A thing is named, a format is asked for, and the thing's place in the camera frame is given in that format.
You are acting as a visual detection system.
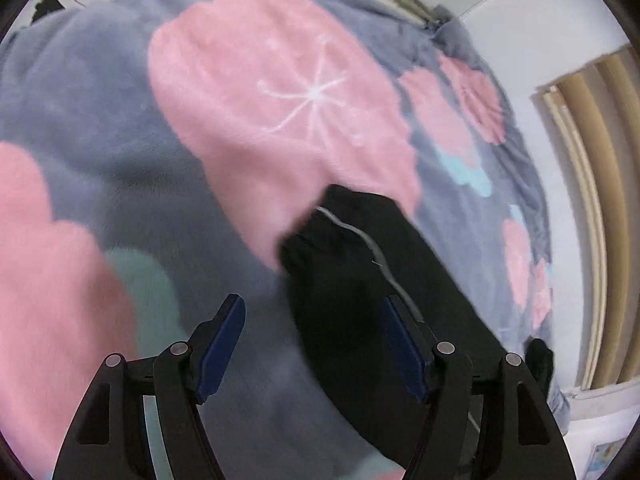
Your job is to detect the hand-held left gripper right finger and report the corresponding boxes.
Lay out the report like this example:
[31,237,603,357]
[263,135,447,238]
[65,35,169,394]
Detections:
[384,295,578,480]

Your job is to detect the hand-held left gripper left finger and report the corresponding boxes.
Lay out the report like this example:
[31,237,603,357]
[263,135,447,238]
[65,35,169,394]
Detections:
[52,294,247,480]

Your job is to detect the black garment with white stripe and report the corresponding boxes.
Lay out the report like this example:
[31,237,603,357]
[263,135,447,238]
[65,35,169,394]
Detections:
[277,184,555,480]

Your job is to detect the grey blanket with pink flowers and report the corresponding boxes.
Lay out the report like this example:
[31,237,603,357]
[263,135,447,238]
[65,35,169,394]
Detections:
[0,0,573,480]

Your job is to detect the colourful printed card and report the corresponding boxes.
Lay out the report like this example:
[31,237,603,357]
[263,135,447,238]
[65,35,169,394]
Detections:
[582,439,627,480]

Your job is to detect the beige wooden slats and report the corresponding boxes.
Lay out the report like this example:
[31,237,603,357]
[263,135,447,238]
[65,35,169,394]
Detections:
[536,45,640,392]

